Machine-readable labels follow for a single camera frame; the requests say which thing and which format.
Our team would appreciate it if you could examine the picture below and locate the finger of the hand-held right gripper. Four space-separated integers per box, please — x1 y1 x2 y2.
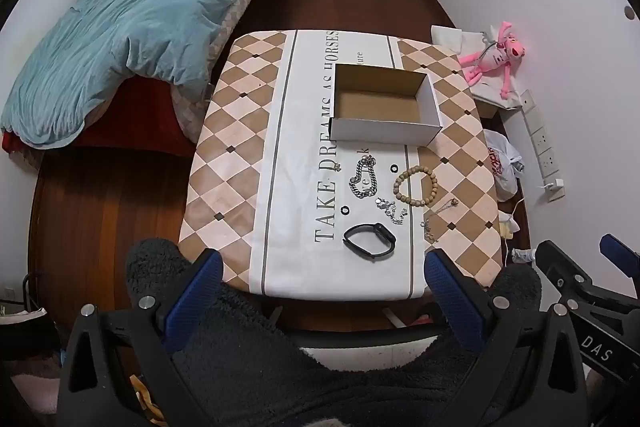
600 234 640 299
535 241 608 305

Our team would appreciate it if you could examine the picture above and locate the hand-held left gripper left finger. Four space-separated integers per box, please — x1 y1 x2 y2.
57 249 224 427

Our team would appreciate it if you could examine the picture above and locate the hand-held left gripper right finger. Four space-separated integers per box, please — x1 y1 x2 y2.
424 249 588 427

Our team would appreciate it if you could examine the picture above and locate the black smartwatch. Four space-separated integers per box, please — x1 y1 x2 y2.
343 223 397 260

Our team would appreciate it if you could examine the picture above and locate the thin silver necklace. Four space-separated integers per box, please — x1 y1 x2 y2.
421 198 458 243

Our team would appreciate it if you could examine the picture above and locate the silver charm bracelet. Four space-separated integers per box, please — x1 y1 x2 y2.
376 197 408 225

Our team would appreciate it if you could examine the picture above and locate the wooden bead bracelet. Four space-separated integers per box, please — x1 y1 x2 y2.
392 166 437 208

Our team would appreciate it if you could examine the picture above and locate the silver chain bracelet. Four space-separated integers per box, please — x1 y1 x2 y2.
348 157 381 199

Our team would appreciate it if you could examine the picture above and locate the white cardboard box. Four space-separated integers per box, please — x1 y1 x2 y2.
327 63 444 145

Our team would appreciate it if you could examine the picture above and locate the white plastic bag red print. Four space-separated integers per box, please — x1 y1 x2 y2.
482 129 526 202

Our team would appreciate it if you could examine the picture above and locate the white power strip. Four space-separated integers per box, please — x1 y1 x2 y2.
520 89 568 202

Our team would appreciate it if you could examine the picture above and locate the checked printed tablecloth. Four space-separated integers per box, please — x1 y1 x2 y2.
177 29 503 303

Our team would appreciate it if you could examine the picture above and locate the red bed skirt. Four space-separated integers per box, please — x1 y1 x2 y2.
0 72 201 158

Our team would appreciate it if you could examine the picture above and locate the pink plush toy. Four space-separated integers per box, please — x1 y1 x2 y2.
460 21 528 98

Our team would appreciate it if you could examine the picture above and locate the teal quilt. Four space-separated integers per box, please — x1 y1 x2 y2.
0 0 301 150

